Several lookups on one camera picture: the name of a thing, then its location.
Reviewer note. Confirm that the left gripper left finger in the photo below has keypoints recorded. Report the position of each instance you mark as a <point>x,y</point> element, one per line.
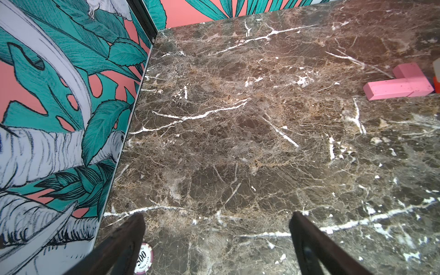
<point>117,254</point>

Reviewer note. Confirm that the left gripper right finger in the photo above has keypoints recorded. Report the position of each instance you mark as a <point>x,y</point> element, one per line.
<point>315,250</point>

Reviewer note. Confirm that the pink block top pair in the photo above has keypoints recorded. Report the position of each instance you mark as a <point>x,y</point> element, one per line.
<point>406,87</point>
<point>408,71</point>

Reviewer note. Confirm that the red block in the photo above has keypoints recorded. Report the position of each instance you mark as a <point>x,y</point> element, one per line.
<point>436,85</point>

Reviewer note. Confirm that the poker chip white maroon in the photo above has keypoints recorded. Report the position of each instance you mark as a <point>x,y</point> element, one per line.
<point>144,260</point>

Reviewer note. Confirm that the black left frame post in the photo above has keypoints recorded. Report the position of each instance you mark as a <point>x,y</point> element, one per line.
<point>142,15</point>

